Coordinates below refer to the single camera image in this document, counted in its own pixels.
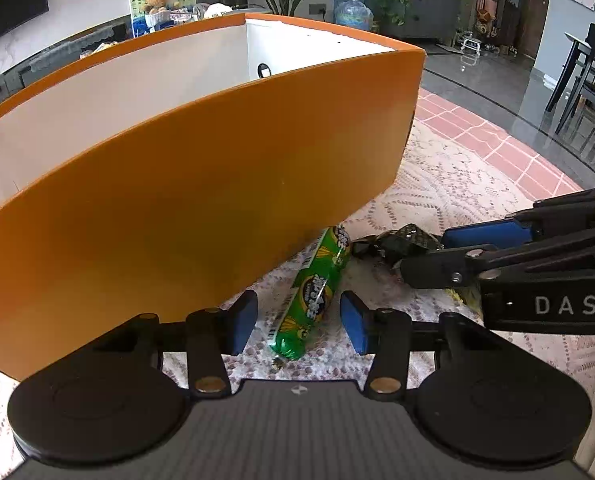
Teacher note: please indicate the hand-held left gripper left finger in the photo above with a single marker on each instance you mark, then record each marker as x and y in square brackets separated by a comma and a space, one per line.
[242, 322]

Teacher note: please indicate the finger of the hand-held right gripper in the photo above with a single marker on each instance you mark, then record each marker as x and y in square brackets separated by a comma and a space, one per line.
[442, 267]
[487, 232]

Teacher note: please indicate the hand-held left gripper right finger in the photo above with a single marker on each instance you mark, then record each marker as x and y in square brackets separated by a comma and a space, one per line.
[355, 325]

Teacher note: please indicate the dark green seaweed packet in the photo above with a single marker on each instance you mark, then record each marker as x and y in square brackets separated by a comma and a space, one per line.
[402, 242]

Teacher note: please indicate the green sausage snack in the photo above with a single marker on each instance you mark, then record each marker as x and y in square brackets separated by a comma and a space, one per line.
[310, 295]

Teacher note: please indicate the orange cardboard box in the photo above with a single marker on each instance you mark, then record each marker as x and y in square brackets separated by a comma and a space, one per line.
[177, 185]

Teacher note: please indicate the pink checked tablecloth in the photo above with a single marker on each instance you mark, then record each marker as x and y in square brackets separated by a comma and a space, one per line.
[477, 130]

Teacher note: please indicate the white step stool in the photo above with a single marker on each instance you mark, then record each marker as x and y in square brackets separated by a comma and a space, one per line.
[470, 42]

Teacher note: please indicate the dark shelf with ornaments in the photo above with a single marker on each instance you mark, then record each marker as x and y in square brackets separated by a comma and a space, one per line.
[497, 15]

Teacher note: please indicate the brown wooden door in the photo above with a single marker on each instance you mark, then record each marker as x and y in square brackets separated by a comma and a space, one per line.
[537, 10]

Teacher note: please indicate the grey drawer cabinet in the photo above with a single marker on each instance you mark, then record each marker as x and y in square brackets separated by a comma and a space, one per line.
[432, 0]

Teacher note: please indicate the blue water bottle with pump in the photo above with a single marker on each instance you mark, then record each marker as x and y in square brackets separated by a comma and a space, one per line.
[353, 12]

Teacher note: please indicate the white basket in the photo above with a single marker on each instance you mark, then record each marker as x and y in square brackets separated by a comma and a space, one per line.
[158, 20]

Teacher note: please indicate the green picture board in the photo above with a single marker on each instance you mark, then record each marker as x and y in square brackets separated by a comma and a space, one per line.
[185, 0]

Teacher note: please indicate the brown teddy bear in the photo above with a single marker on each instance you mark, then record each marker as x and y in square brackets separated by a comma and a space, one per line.
[157, 0]

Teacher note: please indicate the wall socket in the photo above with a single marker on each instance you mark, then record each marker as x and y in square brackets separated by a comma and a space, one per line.
[317, 9]

